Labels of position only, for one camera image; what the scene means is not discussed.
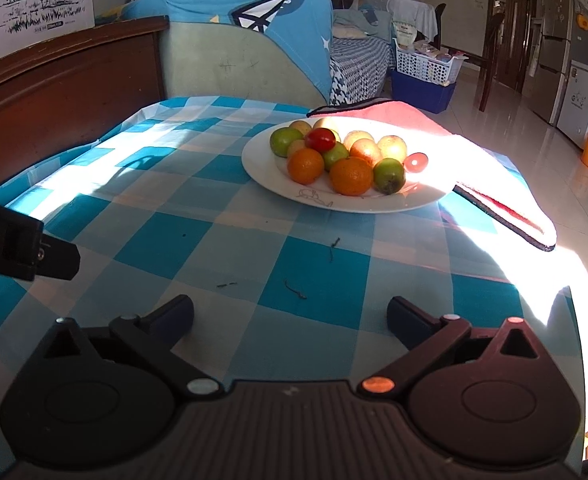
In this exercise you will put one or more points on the dark wooden headboard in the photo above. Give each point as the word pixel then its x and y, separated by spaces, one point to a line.
pixel 64 100

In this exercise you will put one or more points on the orange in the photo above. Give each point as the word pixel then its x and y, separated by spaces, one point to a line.
pixel 351 176
pixel 305 165
pixel 365 152

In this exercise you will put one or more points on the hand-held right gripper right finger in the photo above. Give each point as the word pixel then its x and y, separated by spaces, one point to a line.
pixel 409 317

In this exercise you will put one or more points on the white perforated basket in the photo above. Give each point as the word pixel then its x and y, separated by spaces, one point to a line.
pixel 426 65

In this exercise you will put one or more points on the blue printed cloth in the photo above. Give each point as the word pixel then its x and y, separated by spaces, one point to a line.
pixel 199 5

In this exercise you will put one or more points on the blue storage bin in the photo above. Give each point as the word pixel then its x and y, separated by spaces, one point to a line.
pixel 421 95

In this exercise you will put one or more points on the brown wooden door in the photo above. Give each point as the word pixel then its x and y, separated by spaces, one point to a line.
pixel 516 25

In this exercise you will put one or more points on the silver refrigerator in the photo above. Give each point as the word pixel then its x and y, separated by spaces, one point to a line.
pixel 554 35

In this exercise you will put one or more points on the white milk carton box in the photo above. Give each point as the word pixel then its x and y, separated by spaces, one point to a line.
pixel 34 5

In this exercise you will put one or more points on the pale green armchair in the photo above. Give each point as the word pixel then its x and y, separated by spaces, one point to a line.
pixel 214 65

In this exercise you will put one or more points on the small dry stem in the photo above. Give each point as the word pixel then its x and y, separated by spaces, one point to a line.
pixel 333 250
pixel 296 292

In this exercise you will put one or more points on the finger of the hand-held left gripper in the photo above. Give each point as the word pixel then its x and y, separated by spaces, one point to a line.
pixel 61 260

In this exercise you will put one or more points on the white food bag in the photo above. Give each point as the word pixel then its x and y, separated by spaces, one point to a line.
pixel 405 35

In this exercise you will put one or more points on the pink towel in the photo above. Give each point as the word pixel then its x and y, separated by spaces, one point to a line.
pixel 474 175

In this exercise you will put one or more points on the brown longan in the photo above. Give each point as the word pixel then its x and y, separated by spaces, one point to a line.
pixel 299 127
pixel 358 136
pixel 392 147

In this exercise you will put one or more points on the small white freezer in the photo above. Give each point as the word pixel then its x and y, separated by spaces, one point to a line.
pixel 579 105

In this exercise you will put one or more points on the white cloth covered table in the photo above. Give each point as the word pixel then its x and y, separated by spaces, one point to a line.
pixel 409 10

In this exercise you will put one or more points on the dark wooden chair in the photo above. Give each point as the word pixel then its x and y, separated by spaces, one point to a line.
pixel 491 50

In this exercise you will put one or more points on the red cherry tomato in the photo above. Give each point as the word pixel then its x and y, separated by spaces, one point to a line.
pixel 320 140
pixel 415 162

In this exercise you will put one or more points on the blue patterned bed cover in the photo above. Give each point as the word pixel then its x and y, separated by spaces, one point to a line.
pixel 359 70

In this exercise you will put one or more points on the blue white checkered tablecloth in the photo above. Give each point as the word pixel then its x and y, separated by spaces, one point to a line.
pixel 224 220

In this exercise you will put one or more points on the white plate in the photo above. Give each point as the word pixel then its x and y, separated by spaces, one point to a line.
pixel 264 165

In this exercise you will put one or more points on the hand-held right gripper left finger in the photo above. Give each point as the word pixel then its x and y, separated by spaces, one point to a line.
pixel 176 312

